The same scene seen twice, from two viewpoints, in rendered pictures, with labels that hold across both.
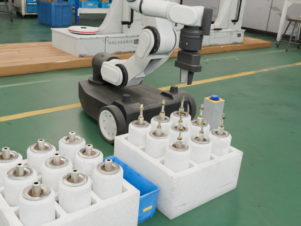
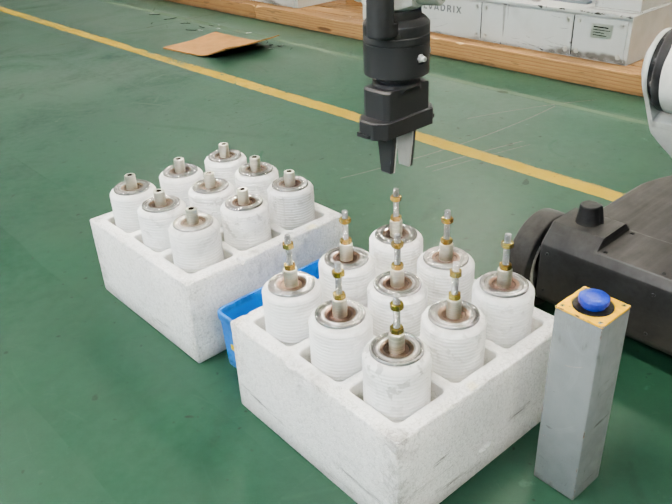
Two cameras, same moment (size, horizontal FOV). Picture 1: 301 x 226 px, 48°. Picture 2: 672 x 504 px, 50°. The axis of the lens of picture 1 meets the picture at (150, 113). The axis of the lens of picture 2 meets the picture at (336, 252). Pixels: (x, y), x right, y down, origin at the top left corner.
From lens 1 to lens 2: 164 cm
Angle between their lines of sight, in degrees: 81
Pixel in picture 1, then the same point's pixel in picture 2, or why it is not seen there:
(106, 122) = not seen: hidden behind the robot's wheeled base
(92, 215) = (137, 257)
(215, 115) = (558, 350)
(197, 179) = (274, 374)
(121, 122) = (516, 252)
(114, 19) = not seen: outside the picture
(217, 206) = (297, 484)
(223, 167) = (337, 420)
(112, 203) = (154, 265)
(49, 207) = (118, 208)
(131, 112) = (554, 246)
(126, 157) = not seen: hidden behind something
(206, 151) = (313, 340)
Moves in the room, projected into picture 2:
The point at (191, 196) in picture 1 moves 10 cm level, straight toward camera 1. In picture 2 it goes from (270, 401) to (212, 396)
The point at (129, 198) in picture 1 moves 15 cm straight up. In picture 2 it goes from (173, 281) to (160, 208)
